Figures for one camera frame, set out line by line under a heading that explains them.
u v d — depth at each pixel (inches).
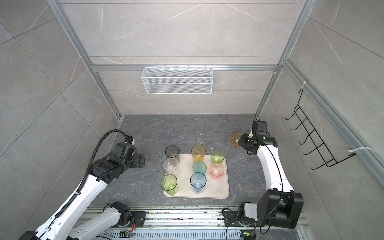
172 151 33.0
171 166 33.7
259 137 22.1
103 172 18.8
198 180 29.2
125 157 22.1
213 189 32.8
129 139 25.5
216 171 34.6
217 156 36.6
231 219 28.6
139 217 28.8
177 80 39.6
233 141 34.6
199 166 33.9
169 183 32.7
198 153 34.1
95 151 19.5
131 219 28.7
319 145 24.7
